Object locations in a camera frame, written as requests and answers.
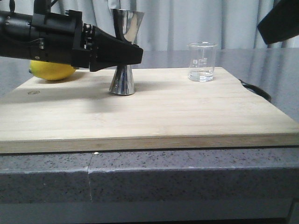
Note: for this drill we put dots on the light wooden cutting board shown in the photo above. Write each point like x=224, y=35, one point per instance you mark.
x=167, y=111

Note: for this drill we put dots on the grey curtain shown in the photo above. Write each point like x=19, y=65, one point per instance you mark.
x=170, y=25

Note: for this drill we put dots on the yellow lemon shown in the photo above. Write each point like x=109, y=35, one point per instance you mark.
x=50, y=71

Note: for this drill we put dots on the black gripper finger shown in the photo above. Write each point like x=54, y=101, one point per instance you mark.
x=120, y=17
x=281, y=23

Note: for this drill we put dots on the clear glass beaker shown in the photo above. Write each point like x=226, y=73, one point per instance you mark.
x=202, y=61

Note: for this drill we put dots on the silver metal jigger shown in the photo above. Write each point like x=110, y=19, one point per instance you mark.
x=123, y=82

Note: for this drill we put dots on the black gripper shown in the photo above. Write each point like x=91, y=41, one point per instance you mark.
x=57, y=38

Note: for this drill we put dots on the black cutting board handle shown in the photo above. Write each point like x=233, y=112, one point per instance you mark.
x=256, y=90

